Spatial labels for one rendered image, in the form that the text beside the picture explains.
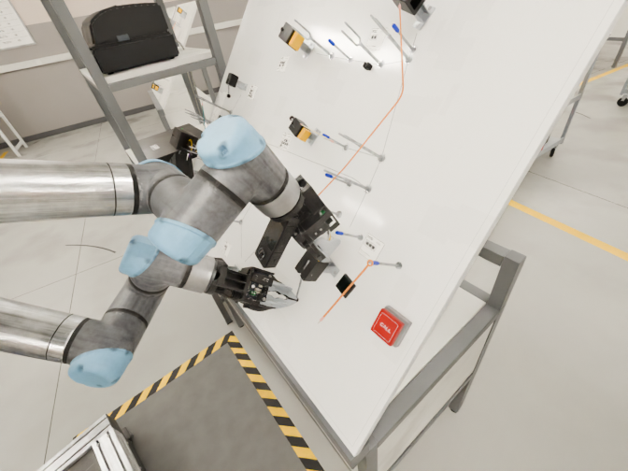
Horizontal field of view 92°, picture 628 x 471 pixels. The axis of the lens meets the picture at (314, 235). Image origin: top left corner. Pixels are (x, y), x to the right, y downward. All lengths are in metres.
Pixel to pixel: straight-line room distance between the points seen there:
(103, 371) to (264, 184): 0.38
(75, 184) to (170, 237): 0.14
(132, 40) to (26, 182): 1.08
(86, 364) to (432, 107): 0.74
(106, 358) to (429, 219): 0.59
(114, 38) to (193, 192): 1.12
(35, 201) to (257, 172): 0.26
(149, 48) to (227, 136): 1.13
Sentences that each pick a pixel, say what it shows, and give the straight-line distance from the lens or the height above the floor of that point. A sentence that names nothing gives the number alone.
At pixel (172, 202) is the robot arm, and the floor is 1.43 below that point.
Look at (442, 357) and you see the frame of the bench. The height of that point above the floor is 0.80.
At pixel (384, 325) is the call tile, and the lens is 0.60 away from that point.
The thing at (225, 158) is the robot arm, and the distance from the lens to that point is 0.38.
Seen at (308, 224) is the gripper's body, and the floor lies 1.30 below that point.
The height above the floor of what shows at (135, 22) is 1.60.
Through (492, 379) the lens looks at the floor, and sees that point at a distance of 1.88.
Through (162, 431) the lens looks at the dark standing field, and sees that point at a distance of 1.97.
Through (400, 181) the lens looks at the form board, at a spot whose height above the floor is 1.28.
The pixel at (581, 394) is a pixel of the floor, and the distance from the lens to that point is 2.01.
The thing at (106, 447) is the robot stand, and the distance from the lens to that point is 1.80.
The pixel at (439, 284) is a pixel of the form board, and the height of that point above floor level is 1.17.
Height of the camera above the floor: 1.61
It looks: 39 degrees down
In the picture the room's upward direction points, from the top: 10 degrees counter-clockwise
